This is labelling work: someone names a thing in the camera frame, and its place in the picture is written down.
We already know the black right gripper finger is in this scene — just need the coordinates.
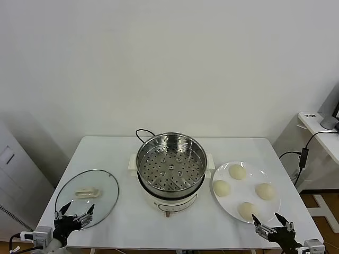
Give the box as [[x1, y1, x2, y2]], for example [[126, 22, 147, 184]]
[[275, 212, 296, 234], [252, 213, 273, 239]]

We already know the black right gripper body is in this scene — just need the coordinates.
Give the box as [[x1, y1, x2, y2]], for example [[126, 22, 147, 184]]
[[267, 227, 301, 251]]

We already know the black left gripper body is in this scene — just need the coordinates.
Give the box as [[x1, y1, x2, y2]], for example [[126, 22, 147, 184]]
[[53, 214, 82, 246]]

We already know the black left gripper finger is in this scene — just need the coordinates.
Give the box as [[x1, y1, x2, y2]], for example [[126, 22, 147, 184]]
[[77, 203, 95, 228], [54, 202, 72, 220]]

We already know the white steamed baozi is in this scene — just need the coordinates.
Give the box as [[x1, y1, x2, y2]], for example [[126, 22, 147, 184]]
[[213, 179, 231, 197], [237, 202, 260, 222], [228, 164, 247, 181], [254, 183, 277, 201]]

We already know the glass lid with cream handle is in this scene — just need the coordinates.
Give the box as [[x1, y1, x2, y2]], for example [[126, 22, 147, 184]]
[[55, 169, 120, 230]]

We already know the perforated steel steamer basket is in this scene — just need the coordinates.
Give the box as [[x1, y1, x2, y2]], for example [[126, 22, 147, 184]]
[[136, 133, 208, 196]]

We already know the white round plate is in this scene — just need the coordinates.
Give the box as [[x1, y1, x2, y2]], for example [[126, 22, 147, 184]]
[[211, 161, 281, 225]]

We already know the white cabinet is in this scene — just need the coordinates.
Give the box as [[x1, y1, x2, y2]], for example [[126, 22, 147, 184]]
[[0, 120, 55, 243]]

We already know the cream electric cooker pot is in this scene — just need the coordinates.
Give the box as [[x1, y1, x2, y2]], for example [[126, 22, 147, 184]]
[[128, 152, 216, 219]]

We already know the grey round stand base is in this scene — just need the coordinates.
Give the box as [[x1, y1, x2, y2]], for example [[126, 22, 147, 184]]
[[319, 114, 335, 130]]

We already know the grey computer monitor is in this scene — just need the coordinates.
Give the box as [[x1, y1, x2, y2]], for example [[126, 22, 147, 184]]
[[317, 81, 339, 119]]

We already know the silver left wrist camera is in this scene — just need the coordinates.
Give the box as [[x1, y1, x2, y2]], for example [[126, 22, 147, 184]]
[[20, 226, 53, 247]]

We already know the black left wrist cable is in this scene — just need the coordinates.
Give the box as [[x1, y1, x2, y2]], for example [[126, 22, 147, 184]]
[[9, 234, 27, 254]]

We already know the black cable with adapter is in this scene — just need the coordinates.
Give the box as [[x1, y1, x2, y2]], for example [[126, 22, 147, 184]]
[[278, 131, 339, 187]]

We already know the black cooker power cord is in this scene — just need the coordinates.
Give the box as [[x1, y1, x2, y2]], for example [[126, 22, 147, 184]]
[[135, 128, 157, 146]]

